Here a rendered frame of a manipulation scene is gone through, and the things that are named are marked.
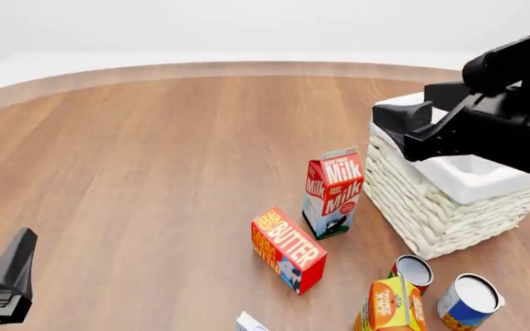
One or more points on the red and white milk carton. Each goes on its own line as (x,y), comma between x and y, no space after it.
(334,193)

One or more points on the red tin can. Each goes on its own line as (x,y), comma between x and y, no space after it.
(414,270)

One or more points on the orange juice carton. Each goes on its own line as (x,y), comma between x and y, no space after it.
(389,307)

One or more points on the white woven basket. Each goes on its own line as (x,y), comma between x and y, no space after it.
(430,213)

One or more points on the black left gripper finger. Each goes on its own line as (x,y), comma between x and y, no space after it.
(14,265)

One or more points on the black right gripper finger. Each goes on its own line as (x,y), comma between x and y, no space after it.
(396,119)

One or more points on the blue and white tin can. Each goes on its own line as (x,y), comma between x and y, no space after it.
(469,300)

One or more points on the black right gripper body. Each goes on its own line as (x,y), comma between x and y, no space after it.
(490,131)

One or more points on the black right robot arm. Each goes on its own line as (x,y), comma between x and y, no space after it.
(522,55)

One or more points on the white and blue cream cheese box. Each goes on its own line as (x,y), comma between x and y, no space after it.
(249,324)

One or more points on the red and orange butter box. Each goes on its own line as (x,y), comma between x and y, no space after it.
(292,248)

